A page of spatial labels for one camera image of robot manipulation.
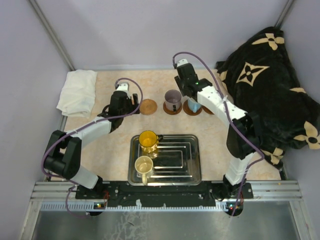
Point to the yellow glass cup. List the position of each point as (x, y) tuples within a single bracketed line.
[(149, 141)]

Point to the aluminium frame rail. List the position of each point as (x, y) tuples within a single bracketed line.
[(60, 196)]

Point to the white folded towel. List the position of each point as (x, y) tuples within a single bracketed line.
[(78, 94)]

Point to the black floral blanket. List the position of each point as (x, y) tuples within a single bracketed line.
[(260, 78)]

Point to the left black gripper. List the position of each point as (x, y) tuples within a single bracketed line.
[(135, 100)]

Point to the white mug blue handle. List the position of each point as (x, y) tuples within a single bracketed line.
[(193, 105)]

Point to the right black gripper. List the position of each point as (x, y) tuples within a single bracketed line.
[(179, 84)]

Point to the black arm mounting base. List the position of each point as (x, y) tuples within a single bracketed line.
[(205, 194)]

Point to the stainless steel tray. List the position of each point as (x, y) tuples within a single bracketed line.
[(176, 161)]

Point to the purple ceramic mug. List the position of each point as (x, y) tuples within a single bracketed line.
[(173, 100)]

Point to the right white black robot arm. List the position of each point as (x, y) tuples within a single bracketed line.
[(244, 130)]

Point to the dark wooden coaster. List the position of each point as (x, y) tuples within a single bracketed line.
[(189, 112), (207, 110), (167, 110)]

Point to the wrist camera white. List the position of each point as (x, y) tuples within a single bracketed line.
[(123, 89), (181, 62)]

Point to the cream ceramic mug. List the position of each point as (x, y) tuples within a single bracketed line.
[(144, 166)]

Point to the woven rattan coaster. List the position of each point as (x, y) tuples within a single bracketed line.
[(148, 107)]

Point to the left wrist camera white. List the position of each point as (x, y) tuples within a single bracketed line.
[(123, 89)]

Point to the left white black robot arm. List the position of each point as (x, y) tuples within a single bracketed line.
[(63, 152)]

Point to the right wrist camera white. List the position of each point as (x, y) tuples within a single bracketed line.
[(181, 62)]

